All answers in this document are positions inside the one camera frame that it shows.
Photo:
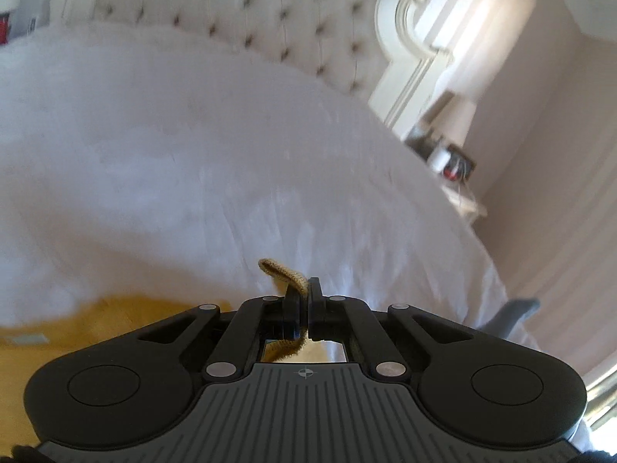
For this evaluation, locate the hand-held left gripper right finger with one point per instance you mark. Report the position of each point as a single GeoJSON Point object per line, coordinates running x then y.
{"type": "Point", "coordinates": [315, 314]}

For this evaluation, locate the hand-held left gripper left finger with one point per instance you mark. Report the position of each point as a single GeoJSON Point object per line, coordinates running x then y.
{"type": "Point", "coordinates": [292, 314]}

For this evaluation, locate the yellow knit garment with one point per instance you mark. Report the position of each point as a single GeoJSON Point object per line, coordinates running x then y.
{"type": "Point", "coordinates": [283, 275]}

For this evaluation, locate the white nightstand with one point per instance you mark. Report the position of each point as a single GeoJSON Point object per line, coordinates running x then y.
{"type": "Point", "coordinates": [466, 202]}

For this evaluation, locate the white fluffy blanket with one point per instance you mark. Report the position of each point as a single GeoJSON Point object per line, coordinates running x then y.
{"type": "Point", "coordinates": [193, 154]}

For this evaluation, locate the white jar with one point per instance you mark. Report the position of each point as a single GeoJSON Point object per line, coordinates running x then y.
{"type": "Point", "coordinates": [440, 158]}

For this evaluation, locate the cream table lamp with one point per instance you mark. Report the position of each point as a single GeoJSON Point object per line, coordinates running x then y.
{"type": "Point", "coordinates": [455, 118]}

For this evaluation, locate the cream tufted headboard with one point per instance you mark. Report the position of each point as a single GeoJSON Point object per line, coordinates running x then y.
{"type": "Point", "coordinates": [265, 9]}

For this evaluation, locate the red container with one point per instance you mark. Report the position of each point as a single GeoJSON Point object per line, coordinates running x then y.
{"type": "Point", "coordinates": [4, 26]}

